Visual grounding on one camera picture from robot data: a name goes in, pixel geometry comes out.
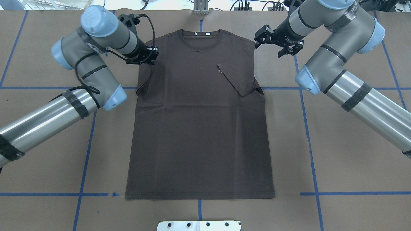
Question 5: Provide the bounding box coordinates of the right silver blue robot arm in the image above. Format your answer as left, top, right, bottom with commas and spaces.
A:
274, 0, 411, 157

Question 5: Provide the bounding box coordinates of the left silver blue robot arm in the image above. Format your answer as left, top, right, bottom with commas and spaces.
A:
1, 5, 158, 167

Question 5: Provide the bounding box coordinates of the aluminium frame post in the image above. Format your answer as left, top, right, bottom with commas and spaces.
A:
191, 0, 209, 15

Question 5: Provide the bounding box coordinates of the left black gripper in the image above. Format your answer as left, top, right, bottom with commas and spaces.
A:
125, 45, 159, 65

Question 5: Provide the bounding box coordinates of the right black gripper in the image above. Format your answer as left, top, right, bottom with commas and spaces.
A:
277, 34, 304, 58

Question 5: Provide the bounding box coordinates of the dark brown t-shirt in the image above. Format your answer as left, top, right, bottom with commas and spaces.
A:
125, 30, 275, 200

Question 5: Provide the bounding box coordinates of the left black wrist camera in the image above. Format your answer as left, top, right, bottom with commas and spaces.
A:
117, 13, 140, 35

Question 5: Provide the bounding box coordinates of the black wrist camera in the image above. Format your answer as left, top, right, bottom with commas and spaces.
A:
254, 24, 278, 49
117, 13, 140, 35

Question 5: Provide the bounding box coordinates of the white pedestal column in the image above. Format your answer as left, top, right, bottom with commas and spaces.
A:
157, 220, 242, 231

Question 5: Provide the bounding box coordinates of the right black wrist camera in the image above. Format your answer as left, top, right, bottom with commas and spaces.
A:
254, 24, 278, 49

